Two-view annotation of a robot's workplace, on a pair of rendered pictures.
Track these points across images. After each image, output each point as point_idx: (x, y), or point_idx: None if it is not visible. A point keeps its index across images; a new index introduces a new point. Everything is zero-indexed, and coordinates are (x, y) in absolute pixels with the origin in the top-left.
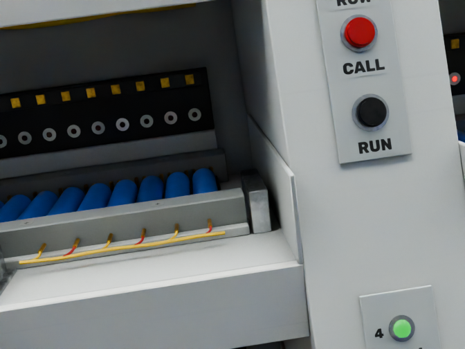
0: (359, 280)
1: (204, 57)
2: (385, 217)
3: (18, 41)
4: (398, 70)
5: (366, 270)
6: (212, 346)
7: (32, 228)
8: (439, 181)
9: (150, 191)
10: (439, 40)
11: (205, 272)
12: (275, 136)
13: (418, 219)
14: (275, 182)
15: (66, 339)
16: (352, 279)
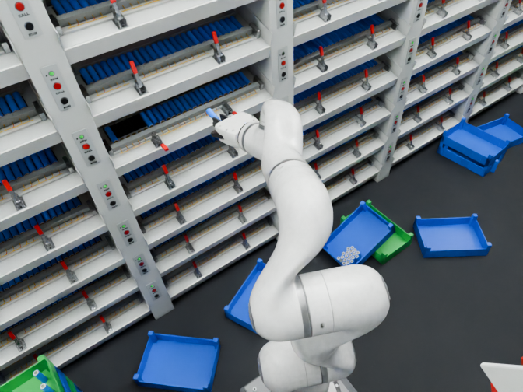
0: (279, 97)
1: None
2: (283, 88)
3: None
4: (287, 67)
5: (280, 96)
6: (259, 110)
7: (229, 98)
8: (290, 81)
9: (237, 82)
10: (293, 61)
11: (260, 101)
12: (265, 75)
13: (287, 87)
14: (264, 81)
15: None
16: (279, 97)
